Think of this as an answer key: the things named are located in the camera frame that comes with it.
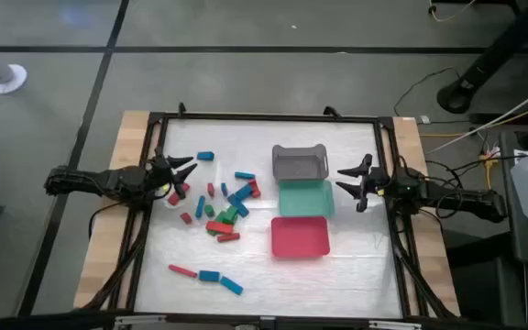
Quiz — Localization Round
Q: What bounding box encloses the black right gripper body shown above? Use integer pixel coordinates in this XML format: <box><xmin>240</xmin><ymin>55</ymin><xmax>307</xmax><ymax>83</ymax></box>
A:
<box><xmin>357</xmin><ymin>153</ymin><xmax>388</xmax><ymax>214</ymax></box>

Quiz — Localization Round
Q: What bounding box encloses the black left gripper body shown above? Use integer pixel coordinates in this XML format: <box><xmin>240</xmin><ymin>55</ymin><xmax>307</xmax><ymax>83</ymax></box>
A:
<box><xmin>146</xmin><ymin>146</ymin><xmax>190</xmax><ymax>202</ymax></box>

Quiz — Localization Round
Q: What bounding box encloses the large red block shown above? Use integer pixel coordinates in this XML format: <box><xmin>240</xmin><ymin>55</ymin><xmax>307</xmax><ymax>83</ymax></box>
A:
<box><xmin>167</xmin><ymin>181</ymin><xmax>192</xmax><ymax>207</ymax></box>

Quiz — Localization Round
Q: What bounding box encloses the long blue block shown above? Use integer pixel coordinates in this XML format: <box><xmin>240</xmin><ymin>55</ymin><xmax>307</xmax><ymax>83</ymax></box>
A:
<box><xmin>226</xmin><ymin>193</ymin><xmax>250</xmax><ymax>219</ymax></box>

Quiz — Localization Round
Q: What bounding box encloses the wide blue block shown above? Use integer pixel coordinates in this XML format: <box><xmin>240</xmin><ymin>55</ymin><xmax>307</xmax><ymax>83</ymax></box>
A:
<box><xmin>235</xmin><ymin>182</ymin><xmax>255</xmax><ymax>202</ymax></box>

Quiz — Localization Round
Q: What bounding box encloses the thin long red block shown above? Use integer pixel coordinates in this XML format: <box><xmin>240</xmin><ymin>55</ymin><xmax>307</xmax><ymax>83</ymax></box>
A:
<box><xmin>168</xmin><ymin>263</ymin><xmax>199</xmax><ymax>280</ymax></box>

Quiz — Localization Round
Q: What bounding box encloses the teal plastic tray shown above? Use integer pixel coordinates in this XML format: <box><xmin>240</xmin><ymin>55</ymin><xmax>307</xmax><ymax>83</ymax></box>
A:
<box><xmin>277</xmin><ymin>179</ymin><xmax>336</xmax><ymax>219</ymax></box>

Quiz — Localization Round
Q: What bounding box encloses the grey plastic bin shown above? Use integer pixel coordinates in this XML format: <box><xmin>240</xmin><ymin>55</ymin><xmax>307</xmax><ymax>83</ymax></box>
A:
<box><xmin>271</xmin><ymin>143</ymin><xmax>330</xmax><ymax>182</ymax></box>

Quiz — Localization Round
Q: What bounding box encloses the red plastic tray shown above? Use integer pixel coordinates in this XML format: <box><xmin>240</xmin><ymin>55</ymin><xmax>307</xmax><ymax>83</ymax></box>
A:
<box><xmin>270</xmin><ymin>215</ymin><xmax>332</xmax><ymax>259</ymax></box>

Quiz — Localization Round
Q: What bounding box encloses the black floor stand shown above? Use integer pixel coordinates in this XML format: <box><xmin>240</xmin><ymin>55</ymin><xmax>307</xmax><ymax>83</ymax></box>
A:
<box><xmin>435</xmin><ymin>0</ymin><xmax>528</xmax><ymax>116</ymax></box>

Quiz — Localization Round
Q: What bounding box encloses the power strip with plugs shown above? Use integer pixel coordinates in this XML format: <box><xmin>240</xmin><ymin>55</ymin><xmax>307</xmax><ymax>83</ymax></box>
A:
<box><xmin>479</xmin><ymin>144</ymin><xmax>503</xmax><ymax>161</ymax></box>

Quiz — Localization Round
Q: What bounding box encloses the white table mat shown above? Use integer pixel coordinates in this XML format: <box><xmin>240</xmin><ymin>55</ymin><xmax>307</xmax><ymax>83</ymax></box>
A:
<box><xmin>134</xmin><ymin>117</ymin><xmax>405</xmax><ymax>320</ymax></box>

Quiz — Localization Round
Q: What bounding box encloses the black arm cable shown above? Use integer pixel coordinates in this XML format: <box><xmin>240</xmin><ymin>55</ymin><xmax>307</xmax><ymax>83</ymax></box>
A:
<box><xmin>87</xmin><ymin>200</ymin><xmax>130</xmax><ymax>240</ymax></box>

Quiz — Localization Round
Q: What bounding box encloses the long yellow cable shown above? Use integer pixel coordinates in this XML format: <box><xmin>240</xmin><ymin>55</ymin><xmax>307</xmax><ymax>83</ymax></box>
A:
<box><xmin>419</xmin><ymin>96</ymin><xmax>528</xmax><ymax>138</ymax></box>

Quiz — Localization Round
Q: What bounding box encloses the black aluminium table frame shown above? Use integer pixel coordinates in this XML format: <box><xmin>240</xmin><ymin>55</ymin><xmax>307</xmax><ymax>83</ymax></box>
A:
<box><xmin>80</xmin><ymin>103</ymin><xmax>461</xmax><ymax>322</ymax></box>

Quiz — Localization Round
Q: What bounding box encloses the black floor cable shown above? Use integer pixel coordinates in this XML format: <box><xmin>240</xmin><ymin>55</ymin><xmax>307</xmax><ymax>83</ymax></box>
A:
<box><xmin>392</xmin><ymin>66</ymin><xmax>458</xmax><ymax>117</ymax></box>

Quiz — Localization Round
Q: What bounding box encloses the yellow plug cable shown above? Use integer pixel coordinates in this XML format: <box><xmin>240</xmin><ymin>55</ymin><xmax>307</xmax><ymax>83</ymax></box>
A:
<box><xmin>478</xmin><ymin>154</ymin><xmax>499</xmax><ymax>190</ymax></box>

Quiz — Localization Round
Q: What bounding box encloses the white cable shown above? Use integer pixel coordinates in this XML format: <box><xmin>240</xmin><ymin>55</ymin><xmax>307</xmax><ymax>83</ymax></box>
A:
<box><xmin>423</xmin><ymin>75</ymin><xmax>528</xmax><ymax>156</ymax></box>

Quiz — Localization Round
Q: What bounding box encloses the short yellow floor cable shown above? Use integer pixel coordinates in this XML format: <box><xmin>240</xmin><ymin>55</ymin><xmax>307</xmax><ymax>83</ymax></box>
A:
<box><xmin>427</xmin><ymin>0</ymin><xmax>478</xmax><ymax>24</ymax></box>

